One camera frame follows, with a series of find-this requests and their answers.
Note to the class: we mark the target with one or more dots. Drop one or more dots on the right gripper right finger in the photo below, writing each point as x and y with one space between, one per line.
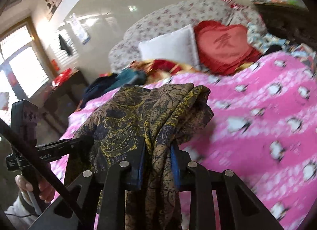
218 200

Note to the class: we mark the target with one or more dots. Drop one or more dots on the red yellow blanket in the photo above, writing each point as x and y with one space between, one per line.
153 67

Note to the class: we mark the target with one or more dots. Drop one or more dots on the red heart cushion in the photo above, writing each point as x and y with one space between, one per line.
222 49

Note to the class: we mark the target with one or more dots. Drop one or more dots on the dark side table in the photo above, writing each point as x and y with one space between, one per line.
62 101

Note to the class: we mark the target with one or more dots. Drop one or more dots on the pink penguin blanket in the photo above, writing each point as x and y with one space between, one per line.
263 128

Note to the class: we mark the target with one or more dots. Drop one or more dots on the dark blue teal clothes pile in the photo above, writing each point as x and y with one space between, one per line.
102 85

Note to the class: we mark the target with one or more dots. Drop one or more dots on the wall calendar poster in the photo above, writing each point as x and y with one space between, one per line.
79 30

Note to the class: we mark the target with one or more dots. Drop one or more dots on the dark floral patterned garment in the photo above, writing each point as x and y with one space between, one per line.
156 118

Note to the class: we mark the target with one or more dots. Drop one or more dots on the light blue patterned clothes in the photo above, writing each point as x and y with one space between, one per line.
262 40

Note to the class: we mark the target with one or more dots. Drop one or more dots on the floral padded headboard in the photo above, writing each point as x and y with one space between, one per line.
174 17

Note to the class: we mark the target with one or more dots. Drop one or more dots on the white square pillow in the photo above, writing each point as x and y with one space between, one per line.
178 46

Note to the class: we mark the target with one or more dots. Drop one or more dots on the dark cloth hanging on wall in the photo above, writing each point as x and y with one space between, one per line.
64 46

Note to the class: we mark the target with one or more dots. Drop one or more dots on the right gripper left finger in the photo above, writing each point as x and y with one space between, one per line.
96 199

